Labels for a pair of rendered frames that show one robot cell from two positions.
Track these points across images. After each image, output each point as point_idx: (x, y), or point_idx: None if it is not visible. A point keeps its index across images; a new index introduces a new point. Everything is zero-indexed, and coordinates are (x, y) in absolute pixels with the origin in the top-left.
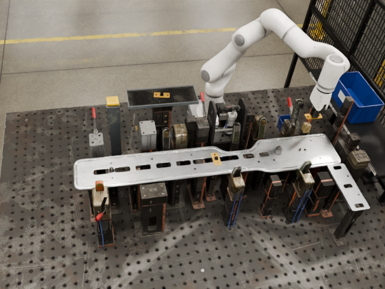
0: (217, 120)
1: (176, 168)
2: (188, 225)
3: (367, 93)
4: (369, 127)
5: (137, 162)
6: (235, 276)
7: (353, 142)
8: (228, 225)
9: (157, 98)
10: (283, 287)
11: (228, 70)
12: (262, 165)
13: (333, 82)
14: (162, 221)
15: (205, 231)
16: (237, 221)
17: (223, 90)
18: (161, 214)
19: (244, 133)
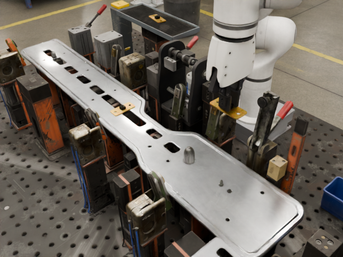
0: (244, 120)
1: (83, 87)
2: (70, 171)
3: None
4: None
5: (75, 64)
6: (6, 245)
7: (309, 248)
8: (87, 206)
9: (148, 18)
10: None
11: (268, 39)
12: (144, 151)
13: (220, 4)
14: (42, 134)
15: (68, 189)
16: (102, 214)
17: (261, 75)
18: (37, 121)
19: (204, 122)
